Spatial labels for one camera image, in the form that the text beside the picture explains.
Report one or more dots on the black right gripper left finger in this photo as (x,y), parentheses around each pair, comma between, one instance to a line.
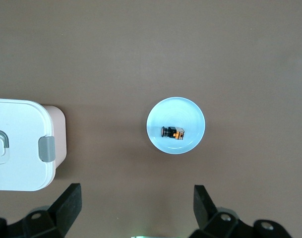
(64,210)

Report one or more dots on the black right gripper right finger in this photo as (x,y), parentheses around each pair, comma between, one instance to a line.
(205,213)

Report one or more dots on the orange push-button switch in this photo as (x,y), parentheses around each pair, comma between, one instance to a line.
(171,132)

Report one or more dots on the white lidded lunch box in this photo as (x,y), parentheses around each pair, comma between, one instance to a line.
(19,148)

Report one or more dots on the light blue round plate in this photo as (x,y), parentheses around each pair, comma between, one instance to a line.
(175,111)

